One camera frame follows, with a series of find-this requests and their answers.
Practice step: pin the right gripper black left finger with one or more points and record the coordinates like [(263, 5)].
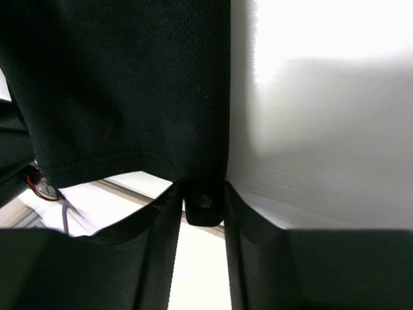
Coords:
[(128, 265)]

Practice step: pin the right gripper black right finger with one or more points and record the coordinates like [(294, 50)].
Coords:
[(274, 268)]

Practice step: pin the black t shirt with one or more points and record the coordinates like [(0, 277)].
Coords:
[(111, 87)]

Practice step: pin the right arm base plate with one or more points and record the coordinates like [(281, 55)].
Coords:
[(38, 184)]

